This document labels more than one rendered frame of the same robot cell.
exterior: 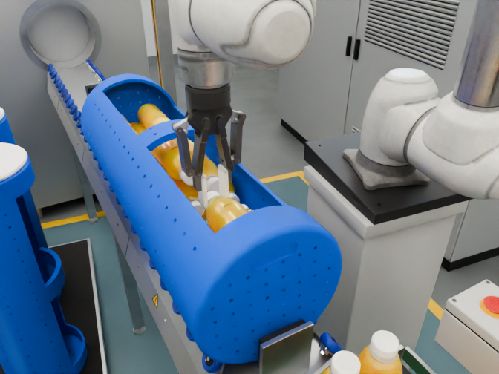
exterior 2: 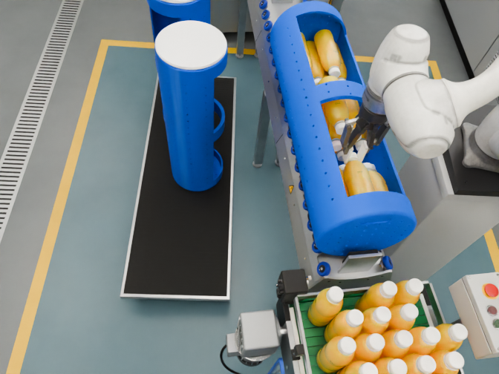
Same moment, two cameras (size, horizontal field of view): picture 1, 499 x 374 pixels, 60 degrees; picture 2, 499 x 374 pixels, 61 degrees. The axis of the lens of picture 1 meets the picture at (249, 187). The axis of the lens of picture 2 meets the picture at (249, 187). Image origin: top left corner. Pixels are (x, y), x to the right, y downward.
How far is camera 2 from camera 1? 0.56 m
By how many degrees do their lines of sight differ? 28
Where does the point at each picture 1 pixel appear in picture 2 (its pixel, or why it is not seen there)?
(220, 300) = (337, 232)
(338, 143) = not seen: hidden behind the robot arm
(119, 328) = (243, 157)
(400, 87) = not seen: outside the picture
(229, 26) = (402, 133)
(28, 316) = (199, 148)
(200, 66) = (377, 103)
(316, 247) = (402, 221)
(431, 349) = (465, 258)
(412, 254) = (475, 214)
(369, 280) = (434, 220)
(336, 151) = not seen: hidden behind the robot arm
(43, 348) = (200, 167)
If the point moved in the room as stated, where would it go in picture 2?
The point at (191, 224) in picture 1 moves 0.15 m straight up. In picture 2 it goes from (335, 182) to (350, 149)
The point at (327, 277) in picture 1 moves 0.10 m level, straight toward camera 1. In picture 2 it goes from (401, 234) to (386, 260)
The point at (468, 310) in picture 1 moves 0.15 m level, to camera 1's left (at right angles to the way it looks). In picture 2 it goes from (473, 286) to (418, 265)
